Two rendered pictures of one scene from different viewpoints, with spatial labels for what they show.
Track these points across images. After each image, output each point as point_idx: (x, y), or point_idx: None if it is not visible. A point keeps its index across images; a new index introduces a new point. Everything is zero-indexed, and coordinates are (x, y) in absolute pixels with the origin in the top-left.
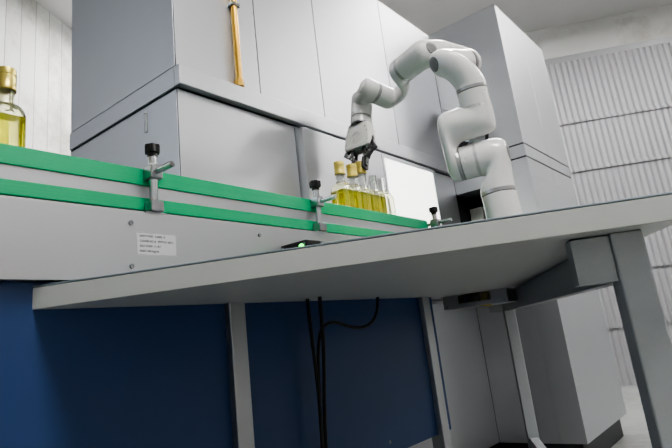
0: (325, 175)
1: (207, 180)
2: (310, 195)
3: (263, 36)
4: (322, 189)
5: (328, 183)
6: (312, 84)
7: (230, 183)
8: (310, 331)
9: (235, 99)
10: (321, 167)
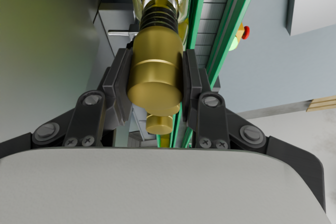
0: (18, 99)
1: (121, 146)
2: (85, 82)
3: None
4: (56, 70)
5: (22, 66)
6: None
7: (115, 140)
8: None
9: None
10: (18, 135)
